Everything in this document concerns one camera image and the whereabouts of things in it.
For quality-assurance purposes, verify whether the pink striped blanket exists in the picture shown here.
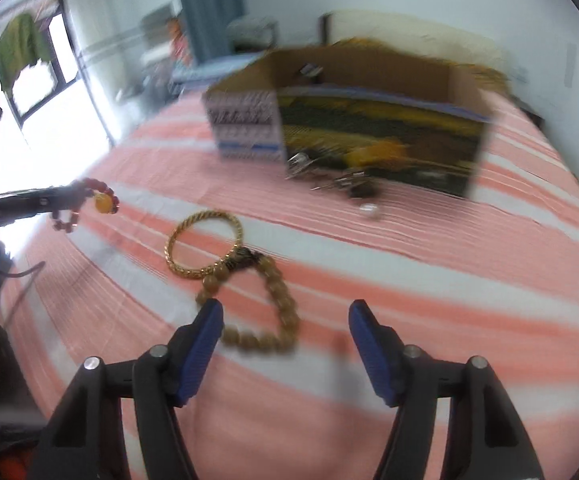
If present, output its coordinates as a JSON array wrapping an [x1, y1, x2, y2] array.
[[0, 77, 579, 480]]

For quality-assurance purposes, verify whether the cream pillow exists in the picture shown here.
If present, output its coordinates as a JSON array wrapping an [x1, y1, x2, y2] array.
[[327, 9, 503, 67]]

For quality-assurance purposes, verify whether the green hanging cloth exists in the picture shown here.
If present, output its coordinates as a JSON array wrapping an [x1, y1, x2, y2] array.
[[0, 14, 51, 95]]

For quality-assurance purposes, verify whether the orange patterned bag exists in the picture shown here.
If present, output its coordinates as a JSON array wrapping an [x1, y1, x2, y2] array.
[[166, 17, 194, 68]]

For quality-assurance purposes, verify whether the printed cardboard box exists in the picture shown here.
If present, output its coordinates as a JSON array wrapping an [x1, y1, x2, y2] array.
[[203, 46, 495, 200]]

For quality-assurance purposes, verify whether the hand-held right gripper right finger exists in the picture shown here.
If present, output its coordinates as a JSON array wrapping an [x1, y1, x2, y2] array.
[[348, 300, 545, 480]]

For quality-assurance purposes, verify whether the silver clip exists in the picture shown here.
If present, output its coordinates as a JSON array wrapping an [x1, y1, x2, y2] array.
[[293, 62, 326, 84]]

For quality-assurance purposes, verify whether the tan bead bracelet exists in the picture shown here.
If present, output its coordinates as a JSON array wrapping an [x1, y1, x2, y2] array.
[[195, 252, 302, 356]]

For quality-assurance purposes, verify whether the dark metal clasp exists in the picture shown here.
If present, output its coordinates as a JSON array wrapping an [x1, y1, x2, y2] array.
[[312, 171, 381, 201]]

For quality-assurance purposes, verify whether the blue curtain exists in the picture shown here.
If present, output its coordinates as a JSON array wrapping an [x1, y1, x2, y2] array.
[[166, 0, 247, 67]]

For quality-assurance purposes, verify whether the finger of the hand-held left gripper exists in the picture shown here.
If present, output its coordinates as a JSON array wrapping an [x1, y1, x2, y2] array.
[[0, 184, 92, 208], [0, 202, 57, 235]]

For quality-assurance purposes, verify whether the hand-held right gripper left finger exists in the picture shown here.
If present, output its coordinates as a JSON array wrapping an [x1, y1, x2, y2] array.
[[29, 298, 224, 480]]

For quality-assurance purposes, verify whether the silver metal keyring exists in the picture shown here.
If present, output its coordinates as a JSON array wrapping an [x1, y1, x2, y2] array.
[[284, 152, 321, 182]]

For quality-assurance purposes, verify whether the blue checked cloth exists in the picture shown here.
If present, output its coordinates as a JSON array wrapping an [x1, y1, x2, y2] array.
[[226, 16, 279, 55]]

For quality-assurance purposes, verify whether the gold bangle bracelet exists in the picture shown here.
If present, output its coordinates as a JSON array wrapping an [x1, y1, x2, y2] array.
[[165, 209, 246, 282]]

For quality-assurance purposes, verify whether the red bead bracelet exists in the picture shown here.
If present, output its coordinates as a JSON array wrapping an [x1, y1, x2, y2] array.
[[50, 177, 121, 233]]

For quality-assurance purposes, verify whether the black cable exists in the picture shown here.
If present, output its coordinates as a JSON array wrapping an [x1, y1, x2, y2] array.
[[0, 260, 46, 322]]

